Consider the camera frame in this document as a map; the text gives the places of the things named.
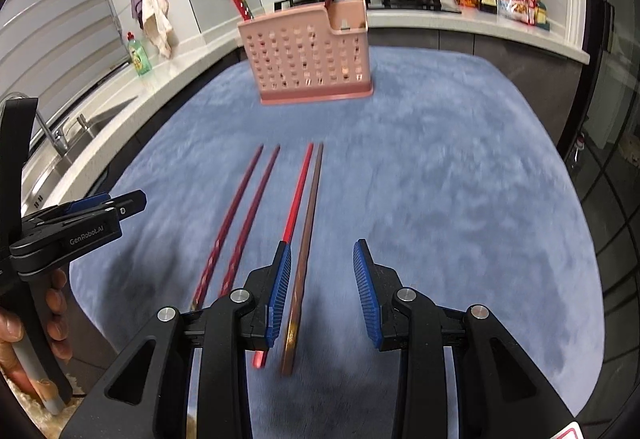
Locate white window blinds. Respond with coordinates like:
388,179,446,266
0,0,127,106

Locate white hanging towel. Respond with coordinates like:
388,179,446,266
139,0,175,60

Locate steel kitchen sink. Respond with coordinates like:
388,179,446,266
30,96,137,180

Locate chrome faucet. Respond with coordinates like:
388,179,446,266
0,91,69,158

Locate pink perforated utensil holder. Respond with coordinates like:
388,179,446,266
237,1,375,108

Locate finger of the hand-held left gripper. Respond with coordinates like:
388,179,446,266
100,190,149,220
22,192,112,226

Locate green dish soap bottle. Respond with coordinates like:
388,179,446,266
126,31,152,76

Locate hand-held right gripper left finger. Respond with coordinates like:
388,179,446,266
59,240,292,439

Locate black gas stove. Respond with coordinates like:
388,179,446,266
272,0,464,15

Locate maroon twisted chopstick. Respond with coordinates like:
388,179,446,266
189,144,266,315
218,145,282,300

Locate brown chopstick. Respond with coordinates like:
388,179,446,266
280,143,325,377

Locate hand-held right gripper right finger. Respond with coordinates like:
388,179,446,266
352,239,576,439

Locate person's left hand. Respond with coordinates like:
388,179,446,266
0,268,72,400

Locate black framed glass door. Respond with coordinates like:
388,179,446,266
564,0,640,439

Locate clear plastic bottle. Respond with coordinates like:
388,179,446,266
569,133,587,165

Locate blue plush mat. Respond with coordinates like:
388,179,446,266
67,46,607,439

